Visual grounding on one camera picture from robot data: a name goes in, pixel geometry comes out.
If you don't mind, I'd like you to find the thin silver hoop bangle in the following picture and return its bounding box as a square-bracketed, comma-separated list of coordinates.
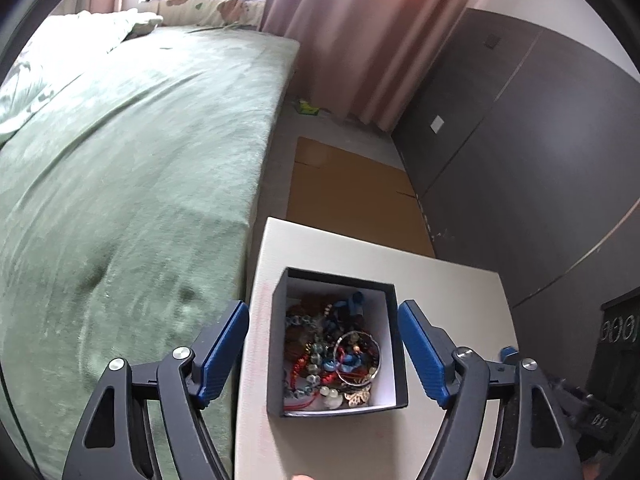
[332, 330, 381, 388]

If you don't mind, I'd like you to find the white shell butterfly brooch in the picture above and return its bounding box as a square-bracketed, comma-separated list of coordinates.
[344, 387, 371, 408]

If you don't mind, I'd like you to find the light green blanket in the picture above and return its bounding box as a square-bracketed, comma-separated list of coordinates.
[1, 9, 163, 142]

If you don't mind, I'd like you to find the floral pillow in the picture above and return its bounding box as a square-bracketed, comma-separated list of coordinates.
[136, 0, 265, 29]

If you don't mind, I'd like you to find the pink curtain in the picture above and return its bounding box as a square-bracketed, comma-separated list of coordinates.
[89, 0, 497, 134]

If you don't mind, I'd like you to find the white wall socket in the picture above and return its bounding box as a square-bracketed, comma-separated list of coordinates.
[431, 115, 445, 134]

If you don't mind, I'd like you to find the red cord bracelet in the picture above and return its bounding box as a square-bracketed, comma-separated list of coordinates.
[283, 358, 342, 413]

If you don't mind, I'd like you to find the black square jewelry box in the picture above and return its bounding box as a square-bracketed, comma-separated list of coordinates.
[267, 268, 408, 418]

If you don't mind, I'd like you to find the flattened brown cardboard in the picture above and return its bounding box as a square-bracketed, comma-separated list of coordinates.
[286, 138, 435, 258]

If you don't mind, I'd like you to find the green yellow floor item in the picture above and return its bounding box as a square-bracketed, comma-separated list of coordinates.
[296, 100, 320, 116]

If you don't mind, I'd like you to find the dark green stone bead bracelet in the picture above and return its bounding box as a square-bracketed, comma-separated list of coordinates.
[294, 316, 331, 386]

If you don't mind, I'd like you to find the green covered bed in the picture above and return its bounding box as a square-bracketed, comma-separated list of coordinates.
[1, 24, 299, 479]

